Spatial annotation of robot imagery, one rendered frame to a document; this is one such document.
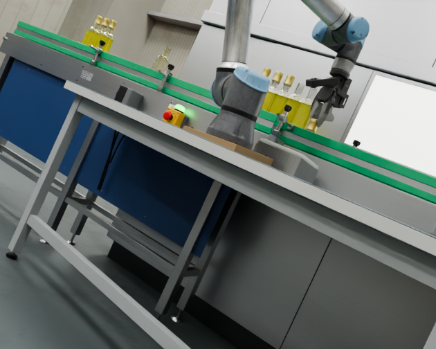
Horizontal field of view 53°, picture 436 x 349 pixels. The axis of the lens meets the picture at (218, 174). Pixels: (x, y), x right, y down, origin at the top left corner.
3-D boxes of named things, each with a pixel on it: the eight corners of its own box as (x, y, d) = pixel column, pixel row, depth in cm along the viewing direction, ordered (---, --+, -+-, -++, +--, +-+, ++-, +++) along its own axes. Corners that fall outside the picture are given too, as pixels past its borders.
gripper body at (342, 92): (343, 110, 157) (356, 79, 156) (327, 101, 153) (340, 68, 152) (329, 109, 164) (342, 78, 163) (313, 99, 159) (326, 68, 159)
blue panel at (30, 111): (219, 258, 187) (261, 168, 186) (199, 257, 172) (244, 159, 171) (11, 134, 263) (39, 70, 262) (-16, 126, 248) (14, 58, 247)
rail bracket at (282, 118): (286, 144, 174) (300, 115, 174) (273, 133, 159) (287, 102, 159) (280, 141, 175) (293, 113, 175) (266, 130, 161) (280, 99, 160)
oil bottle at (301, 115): (295, 150, 179) (317, 102, 179) (291, 147, 174) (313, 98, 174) (283, 145, 182) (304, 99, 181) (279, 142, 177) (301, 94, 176)
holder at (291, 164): (313, 192, 164) (322, 173, 164) (291, 180, 140) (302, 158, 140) (274, 175, 172) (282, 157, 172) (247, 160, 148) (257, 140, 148)
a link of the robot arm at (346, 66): (344, 57, 152) (329, 57, 159) (340, 69, 152) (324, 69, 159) (358, 66, 156) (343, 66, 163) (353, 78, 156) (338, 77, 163)
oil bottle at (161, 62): (154, 96, 232) (175, 51, 231) (149, 93, 226) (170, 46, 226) (146, 93, 234) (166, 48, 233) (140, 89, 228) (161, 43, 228)
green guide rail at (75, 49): (270, 134, 169) (279, 115, 168) (269, 133, 168) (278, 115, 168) (14, 33, 253) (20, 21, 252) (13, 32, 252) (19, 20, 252)
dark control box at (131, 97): (135, 112, 197) (143, 95, 197) (124, 106, 190) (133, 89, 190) (123, 106, 201) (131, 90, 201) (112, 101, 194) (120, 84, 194)
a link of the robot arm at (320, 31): (333, 14, 144) (358, 29, 148) (315, 19, 155) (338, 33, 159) (323, 36, 145) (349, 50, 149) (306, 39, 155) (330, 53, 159)
